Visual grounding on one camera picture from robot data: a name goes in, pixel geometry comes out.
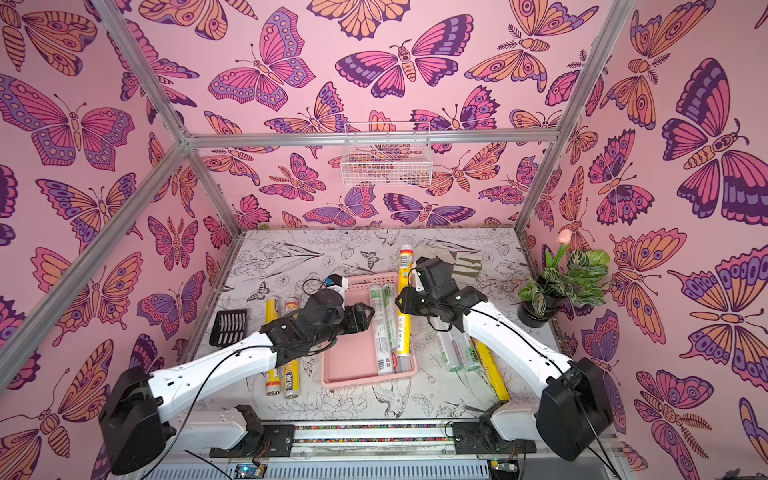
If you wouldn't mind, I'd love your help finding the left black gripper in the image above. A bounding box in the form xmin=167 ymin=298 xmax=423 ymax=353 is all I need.
xmin=309 ymin=303 xmax=376 ymax=350

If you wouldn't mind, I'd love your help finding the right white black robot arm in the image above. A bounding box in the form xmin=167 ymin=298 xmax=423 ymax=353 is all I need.
xmin=396 ymin=257 xmax=614 ymax=461

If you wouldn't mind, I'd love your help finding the yellow red wrap roll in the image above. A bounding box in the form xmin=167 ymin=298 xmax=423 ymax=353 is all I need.
xmin=265 ymin=297 xmax=282 ymax=397
xmin=395 ymin=244 xmax=414 ymax=373

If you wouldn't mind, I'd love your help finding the clear silver wrap roll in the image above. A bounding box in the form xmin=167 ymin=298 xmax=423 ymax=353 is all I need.
xmin=382 ymin=284 xmax=398 ymax=368

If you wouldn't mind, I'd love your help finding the aluminium front rail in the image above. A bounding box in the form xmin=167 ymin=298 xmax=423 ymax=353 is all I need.
xmin=113 ymin=416 xmax=631 ymax=480

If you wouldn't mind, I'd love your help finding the white green wrap roll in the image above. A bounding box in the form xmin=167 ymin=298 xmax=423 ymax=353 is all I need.
xmin=369 ymin=285 xmax=394 ymax=376

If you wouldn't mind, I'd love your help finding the potted green plant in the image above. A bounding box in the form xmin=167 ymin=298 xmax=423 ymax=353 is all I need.
xmin=518 ymin=228 xmax=610 ymax=328

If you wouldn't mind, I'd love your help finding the pink plastic basket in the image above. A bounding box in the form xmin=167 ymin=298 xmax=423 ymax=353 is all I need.
xmin=321 ymin=272 xmax=419 ymax=390

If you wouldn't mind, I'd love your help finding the folded beige striped cloth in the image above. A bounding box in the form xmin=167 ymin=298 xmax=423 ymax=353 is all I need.
xmin=451 ymin=251 xmax=483 ymax=285

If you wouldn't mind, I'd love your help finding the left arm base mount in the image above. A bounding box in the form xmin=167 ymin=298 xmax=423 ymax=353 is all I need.
xmin=209 ymin=424 xmax=296 ymax=459

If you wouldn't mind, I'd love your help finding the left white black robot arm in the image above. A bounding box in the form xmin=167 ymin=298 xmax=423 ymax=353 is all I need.
xmin=99 ymin=289 xmax=375 ymax=475

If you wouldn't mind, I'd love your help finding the clear green wrap roll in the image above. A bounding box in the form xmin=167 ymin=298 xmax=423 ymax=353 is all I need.
xmin=437 ymin=329 xmax=482 ymax=372

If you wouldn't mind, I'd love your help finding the white wire wall basket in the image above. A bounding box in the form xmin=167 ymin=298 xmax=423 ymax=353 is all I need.
xmin=338 ymin=120 xmax=434 ymax=188

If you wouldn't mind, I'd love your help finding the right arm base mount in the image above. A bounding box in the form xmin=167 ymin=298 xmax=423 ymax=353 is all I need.
xmin=445 ymin=421 xmax=537 ymax=456

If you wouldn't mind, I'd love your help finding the black slotted scoop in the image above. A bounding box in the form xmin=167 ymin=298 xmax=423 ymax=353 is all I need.
xmin=208 ymin=309 xmax=248 ymax=348

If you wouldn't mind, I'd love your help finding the yellow wrap box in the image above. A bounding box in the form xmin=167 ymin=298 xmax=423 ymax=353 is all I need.
xmin=473 ymin=339 xmax=510 ymax=402

